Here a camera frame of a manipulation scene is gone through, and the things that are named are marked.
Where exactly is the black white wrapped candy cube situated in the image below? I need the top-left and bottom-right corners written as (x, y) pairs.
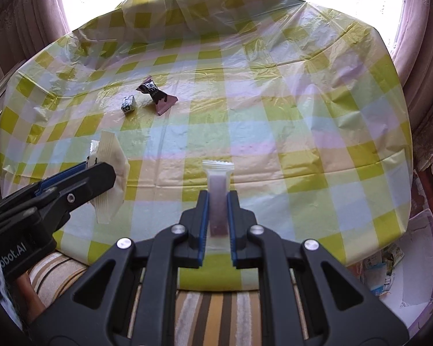
top-left (120, 95), bottom-right (137, 114)

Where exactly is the person's left forearm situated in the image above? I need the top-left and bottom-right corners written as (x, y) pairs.
top-left (16, 273), bottom-right (46, 318)

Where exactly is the pink curtain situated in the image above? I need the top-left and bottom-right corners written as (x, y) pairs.
top-left (391, 0), bottom-right (433, 171)
top-left (0, 0), bottom-right (72, 91)

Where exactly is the brown chocolate packet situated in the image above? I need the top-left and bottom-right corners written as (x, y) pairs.
top-left (136, 76), bottom-right (179, 116)

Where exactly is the green checkered plastic tablecloth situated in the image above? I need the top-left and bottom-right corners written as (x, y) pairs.
top-left (0, 0), bottom-right (414, 292)

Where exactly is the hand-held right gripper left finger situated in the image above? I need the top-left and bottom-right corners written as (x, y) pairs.
top-left (29, 189), bottom-right (210, 346)

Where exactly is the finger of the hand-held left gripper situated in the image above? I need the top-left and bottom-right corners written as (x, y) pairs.
top-left (36, 162), bottom-right (117, 232)
top-left (2, 161), bottom-right (91, 203)

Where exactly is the white cardboard box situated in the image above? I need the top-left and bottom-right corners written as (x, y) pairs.
top-left (360, 209), bottom-right (433, 336)

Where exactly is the clear reddish snack bar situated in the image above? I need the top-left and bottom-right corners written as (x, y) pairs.
top-left (201, 160), bottom-right (235, 251)

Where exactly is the cream snack packet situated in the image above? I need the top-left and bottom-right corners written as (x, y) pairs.
top-left (87, 131), bottom-right (131, 225)

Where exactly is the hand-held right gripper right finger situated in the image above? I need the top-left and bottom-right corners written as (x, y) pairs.
top-left (227, 190), bottom-right (409, 346)

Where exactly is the striped towel blanket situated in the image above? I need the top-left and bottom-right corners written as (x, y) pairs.
top-left (28, 250), bottom-right (311, 346)

